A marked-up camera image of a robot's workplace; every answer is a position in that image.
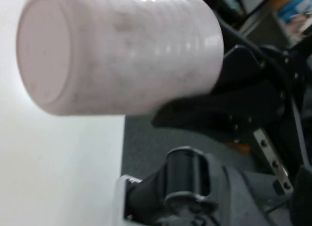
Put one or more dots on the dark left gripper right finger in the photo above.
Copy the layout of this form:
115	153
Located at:
304	199

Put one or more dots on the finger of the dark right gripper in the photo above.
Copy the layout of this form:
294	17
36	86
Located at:
241	65
219	111

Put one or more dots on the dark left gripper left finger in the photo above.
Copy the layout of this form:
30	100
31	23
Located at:
256	199

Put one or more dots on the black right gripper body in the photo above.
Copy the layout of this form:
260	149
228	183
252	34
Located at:
273	160

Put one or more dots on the pink plastic cup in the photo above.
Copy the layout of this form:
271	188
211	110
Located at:
109	53

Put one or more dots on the grey metal shelf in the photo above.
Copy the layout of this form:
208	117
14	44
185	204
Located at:
263	26

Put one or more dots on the blue box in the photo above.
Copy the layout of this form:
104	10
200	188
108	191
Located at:
292	6

